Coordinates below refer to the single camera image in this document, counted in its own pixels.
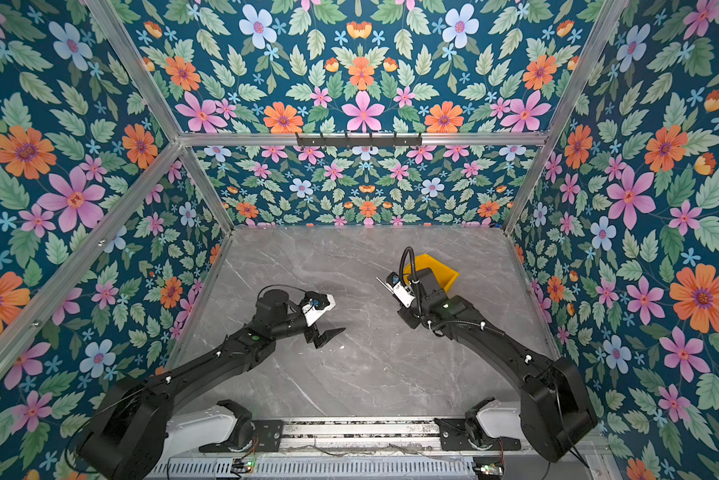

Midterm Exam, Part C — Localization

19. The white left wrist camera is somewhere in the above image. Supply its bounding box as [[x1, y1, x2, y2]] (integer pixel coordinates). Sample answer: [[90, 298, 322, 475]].
[[301, 292, 336, 327]]

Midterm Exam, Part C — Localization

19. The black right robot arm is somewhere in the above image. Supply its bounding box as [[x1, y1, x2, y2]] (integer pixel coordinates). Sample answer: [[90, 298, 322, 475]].
[[381, 268, 599, 463]]

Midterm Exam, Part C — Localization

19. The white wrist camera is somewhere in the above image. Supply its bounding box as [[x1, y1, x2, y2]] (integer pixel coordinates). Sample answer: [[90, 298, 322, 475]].
[[385, 273, 415, 308], [301, 292, 336, 327]]

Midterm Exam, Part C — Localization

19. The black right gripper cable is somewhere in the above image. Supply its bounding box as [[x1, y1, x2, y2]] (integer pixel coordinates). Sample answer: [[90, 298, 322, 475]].
[[398, 246, 423, 313]]

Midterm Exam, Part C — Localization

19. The aluminium front mounting rail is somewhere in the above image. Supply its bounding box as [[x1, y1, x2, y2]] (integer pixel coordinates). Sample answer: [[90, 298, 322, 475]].
[[154, 416, 601, 460]]

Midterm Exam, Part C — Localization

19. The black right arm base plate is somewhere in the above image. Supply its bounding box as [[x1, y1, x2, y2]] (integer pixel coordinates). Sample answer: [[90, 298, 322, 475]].
[[435, 418, 521, 452]]

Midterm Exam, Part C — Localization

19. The white slotted cable duct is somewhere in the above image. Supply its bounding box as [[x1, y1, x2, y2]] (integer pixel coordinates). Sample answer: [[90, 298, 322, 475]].
[[147, 456, 477, 479]]

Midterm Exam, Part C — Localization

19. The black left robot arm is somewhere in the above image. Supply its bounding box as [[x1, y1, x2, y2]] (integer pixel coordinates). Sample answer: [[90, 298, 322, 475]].
[[73, 289, 341, 479]]

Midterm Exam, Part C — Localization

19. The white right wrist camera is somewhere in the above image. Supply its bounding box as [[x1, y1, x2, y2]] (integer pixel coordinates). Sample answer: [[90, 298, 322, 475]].
[[385, 273, 415, 308]]

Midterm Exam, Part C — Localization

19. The yellow plastic bin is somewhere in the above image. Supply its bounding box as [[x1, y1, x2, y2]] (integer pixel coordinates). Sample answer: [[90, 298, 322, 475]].
[[415, 254, 459, 293]]

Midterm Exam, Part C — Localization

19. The black hook rail bracket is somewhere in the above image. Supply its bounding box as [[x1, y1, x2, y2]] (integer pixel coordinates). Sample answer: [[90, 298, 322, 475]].
[[295, 133, 423, 148]]

